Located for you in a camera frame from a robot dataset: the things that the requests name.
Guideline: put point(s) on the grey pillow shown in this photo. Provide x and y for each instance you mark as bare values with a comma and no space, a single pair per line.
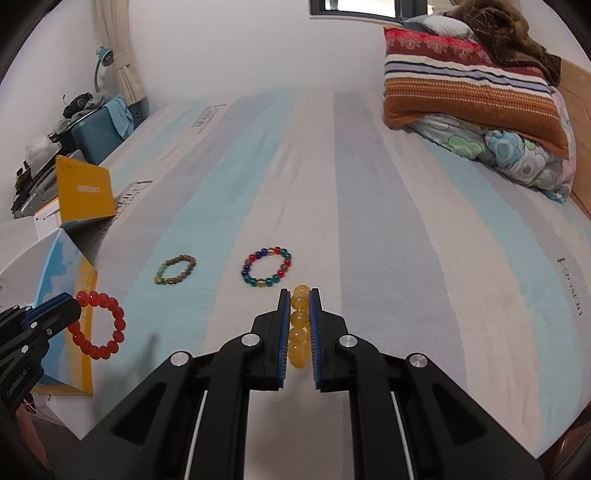
438,25

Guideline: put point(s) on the black bag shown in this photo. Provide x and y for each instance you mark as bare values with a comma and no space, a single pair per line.
83,102

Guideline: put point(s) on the teal cloth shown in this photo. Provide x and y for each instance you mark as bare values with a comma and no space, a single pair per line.
117,113

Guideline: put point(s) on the beige curtain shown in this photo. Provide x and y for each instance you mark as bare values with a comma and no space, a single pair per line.
122,46

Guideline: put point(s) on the blue and yellow cardboard box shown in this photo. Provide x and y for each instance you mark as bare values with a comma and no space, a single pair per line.
83,189

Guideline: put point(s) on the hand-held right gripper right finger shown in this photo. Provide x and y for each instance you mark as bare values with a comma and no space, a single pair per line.
316,341

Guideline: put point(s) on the blue desk lamp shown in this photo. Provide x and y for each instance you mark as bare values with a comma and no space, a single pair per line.
104,55

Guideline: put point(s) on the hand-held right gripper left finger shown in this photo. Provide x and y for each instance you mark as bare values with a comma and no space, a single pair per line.
281,341

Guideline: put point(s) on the dark suitcase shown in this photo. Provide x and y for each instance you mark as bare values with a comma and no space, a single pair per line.
138,110

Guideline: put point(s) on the person's left hand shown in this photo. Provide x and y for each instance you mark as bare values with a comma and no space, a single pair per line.
30,434

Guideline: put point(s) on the white plastic bag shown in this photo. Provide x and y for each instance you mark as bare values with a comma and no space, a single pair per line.
39,147

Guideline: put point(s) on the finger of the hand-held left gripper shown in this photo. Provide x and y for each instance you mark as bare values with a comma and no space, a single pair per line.
62,318
48,307

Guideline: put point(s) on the silver ribbed case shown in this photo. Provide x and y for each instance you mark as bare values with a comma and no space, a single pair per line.
37,191

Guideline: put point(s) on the striped red orange pillow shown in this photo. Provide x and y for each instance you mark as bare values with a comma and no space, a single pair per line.
461,87

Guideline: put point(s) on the white cardboard box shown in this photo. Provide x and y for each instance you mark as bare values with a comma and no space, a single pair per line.
46,219

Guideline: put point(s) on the brown blanket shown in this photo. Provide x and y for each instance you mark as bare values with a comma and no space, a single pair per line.
503,27

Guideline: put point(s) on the floral quilt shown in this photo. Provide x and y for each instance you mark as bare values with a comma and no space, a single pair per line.
512,152

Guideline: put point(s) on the teal suitcase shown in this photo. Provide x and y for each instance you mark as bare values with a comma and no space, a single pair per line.
94,141

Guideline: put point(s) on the window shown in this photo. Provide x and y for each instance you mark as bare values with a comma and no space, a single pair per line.
360,7

